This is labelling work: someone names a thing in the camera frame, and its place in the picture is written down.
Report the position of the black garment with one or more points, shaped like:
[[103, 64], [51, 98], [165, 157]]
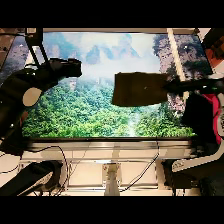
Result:
[[196, 116]]

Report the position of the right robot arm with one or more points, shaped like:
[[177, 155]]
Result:
[[200, 85]]

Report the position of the brown garment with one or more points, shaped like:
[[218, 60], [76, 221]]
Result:
[[138, 89]]

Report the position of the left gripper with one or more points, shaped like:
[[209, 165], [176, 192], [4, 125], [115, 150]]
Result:
[[68, 68]]

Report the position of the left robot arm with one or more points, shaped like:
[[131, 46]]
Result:
[[16, 86]]

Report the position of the silver frame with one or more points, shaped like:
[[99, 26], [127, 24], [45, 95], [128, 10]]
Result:
[[113, 146]]

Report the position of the red garment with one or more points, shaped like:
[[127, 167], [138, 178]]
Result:
[[216, 107]]

